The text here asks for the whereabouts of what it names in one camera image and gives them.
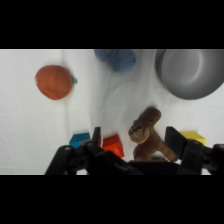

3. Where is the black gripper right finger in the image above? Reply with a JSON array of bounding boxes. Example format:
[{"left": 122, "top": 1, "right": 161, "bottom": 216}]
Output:
[{"left": 164, "top": 126, "right": 188, "bottom": 160}]

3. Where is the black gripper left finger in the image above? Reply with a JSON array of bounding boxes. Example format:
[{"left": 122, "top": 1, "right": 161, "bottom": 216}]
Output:
[{"left": 91, "top": 126, "right": 103, "bottom": 148}]

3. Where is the brown plush deer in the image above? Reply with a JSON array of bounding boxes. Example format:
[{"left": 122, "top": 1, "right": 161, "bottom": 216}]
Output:
[{"left": 128, "top": 106, "right": 179, "bottom": 163}]

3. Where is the grey metal bowl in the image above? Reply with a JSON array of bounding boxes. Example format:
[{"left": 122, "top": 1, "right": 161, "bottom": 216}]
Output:
[{"left": 154, "top": 49, "right": 224, "bottom": 101}]

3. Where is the blue block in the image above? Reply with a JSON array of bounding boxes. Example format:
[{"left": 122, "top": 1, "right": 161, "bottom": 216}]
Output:
[{"left": 68, "top": 132, "right": 92, "bottom": 149}]

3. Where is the red block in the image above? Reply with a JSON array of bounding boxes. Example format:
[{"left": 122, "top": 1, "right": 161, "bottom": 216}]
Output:
[{"left": 102, "top": 134, "right": 126, "bottom": 159}]

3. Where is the yellow block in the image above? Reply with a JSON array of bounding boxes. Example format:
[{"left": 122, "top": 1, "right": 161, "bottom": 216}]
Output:
[{"left": 179, "top": 130, "right": 207, "bottom": 146}]

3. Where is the orange plush fruit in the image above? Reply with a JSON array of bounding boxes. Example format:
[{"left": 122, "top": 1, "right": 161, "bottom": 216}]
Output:
[{"left": 34, "top": 64, "right": 79, "bottom": 101}]

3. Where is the blue cloth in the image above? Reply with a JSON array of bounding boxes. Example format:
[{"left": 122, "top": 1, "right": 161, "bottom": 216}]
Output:
[{"left": 93, "top": 49, "right": 137, "bottom": 75}]

